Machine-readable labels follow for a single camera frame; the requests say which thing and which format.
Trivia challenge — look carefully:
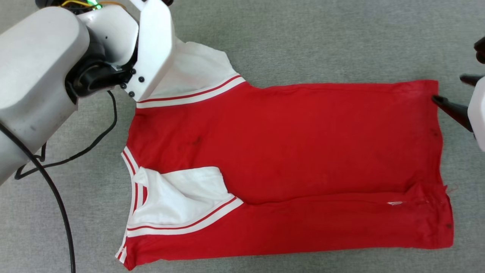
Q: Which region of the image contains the thick black cable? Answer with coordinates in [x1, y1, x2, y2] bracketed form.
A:
[0, 123, 76, 273]

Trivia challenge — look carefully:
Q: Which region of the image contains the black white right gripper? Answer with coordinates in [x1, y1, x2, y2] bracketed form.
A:
[432, 74, 485, 152]

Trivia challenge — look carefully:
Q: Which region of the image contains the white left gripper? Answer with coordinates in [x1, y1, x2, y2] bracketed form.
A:
[120, 0, 177, 103]

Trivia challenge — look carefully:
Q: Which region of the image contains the red and white shirt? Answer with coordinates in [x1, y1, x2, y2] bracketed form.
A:
[115, 38, 454, 271]

